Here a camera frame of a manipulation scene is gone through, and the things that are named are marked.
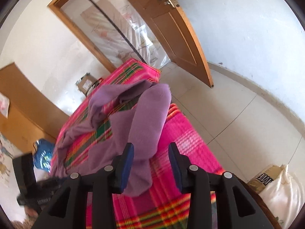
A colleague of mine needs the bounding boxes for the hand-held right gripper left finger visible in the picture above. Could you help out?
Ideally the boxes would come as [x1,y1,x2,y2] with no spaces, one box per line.
[32,143,135,229]

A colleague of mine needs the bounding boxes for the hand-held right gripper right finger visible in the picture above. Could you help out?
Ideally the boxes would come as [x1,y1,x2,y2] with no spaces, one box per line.
[168,142,274,229]

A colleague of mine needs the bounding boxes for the purple fleece pants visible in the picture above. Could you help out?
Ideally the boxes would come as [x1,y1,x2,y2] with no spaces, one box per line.
[50,80,172,197]

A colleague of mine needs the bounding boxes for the blue printed tote bag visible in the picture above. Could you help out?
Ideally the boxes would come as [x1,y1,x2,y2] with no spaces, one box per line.
[33,138,56,174]

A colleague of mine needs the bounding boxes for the plaid bed sheet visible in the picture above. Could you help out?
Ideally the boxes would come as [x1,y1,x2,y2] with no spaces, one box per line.
[51,58,226,229]

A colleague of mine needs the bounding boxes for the wooden wardrobe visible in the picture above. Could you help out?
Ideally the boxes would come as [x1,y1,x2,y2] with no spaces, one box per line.
[0,62,71,153]

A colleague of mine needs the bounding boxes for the pink paper notice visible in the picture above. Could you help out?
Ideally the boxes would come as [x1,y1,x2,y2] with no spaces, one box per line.
[0,93,11,118]

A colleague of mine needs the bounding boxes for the printed brown cardboard box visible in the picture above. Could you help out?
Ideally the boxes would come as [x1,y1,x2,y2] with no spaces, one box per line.
[248,164,285,194]

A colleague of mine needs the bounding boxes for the labelled cardboard box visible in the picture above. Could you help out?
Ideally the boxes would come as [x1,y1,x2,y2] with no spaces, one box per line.
[76,73,99,96]

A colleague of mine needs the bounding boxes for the white sack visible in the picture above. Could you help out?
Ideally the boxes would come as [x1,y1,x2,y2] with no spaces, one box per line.
[258,164,304,227]

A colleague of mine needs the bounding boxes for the wooden door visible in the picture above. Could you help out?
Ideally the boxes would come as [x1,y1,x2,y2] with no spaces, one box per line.
[110,0,214,89]

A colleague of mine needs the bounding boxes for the printed plastic door curtain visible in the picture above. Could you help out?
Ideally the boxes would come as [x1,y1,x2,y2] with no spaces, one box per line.
[59,0,171,68]

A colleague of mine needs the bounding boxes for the cartoon wall sticker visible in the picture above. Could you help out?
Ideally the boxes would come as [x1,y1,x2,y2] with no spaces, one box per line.
[0,134,13,189]

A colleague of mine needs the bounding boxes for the wooden door frame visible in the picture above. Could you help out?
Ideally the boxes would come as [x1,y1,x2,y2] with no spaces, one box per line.
[48,0,117,73]

